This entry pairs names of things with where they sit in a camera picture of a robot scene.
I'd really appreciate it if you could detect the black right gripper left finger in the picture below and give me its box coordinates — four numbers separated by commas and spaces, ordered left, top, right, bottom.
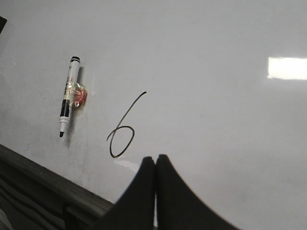
92, 157, 155, 230

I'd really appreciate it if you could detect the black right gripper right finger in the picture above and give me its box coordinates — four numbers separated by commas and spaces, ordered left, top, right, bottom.
155, 154, 237, 230

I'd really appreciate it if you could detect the black and white whiteboard marker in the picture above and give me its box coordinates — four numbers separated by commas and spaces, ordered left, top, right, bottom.
59, 56, 81, 137

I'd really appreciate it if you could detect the red magnet taped to marker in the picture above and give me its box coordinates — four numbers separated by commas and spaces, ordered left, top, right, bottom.
71, 83, 87, 108

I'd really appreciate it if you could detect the grey metal whiteboard tray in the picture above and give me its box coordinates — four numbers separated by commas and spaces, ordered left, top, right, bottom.
0, 145, 113, 218

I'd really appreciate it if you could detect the white whiteboard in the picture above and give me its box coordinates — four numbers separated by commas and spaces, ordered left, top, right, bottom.
0, 0, 307, 230

